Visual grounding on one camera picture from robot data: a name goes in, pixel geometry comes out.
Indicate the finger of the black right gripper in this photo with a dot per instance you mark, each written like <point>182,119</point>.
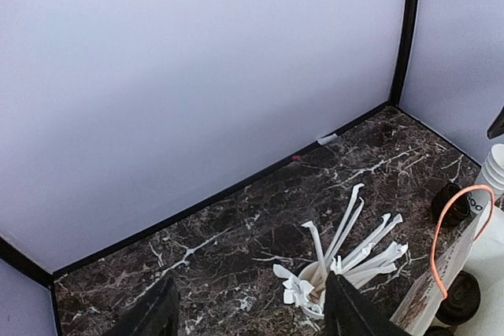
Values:
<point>497,127</point>

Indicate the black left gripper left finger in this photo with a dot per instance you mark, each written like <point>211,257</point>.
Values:
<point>156,313</point>

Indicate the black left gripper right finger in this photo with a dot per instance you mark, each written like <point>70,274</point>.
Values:
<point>348,313</point>

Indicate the black cup lid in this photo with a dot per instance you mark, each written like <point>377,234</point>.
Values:
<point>438,331</point>
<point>463,301</point>

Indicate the white paper bag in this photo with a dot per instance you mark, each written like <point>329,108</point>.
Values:
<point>480,243</point>

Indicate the stack of white paper cups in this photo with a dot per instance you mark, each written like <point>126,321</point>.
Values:
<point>492,175</point>

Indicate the paper cup holding straws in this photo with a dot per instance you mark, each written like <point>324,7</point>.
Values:
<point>313,302</point>

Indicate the stack of black lids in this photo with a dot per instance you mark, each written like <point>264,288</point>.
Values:
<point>458,212</point>

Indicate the right black frame post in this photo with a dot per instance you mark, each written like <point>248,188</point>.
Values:
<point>404,51</point>

